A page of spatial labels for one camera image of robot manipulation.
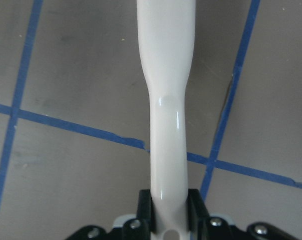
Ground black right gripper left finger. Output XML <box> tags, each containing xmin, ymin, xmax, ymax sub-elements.
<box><xmin>68</xmin><ymin>189</ymin><xmax>154</xmax><ymax>240</ymax></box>

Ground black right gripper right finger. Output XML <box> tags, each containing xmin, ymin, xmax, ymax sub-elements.
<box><xmin>188</xmin><ymin>188</ymin><xmax>297</xmax><ymax>240</ymax></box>

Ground white hand brush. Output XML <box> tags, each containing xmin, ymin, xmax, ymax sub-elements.
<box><xmin>137</xmin><ymin>0</ymin><xmax>196</xmax><ymax>240</ymax></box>

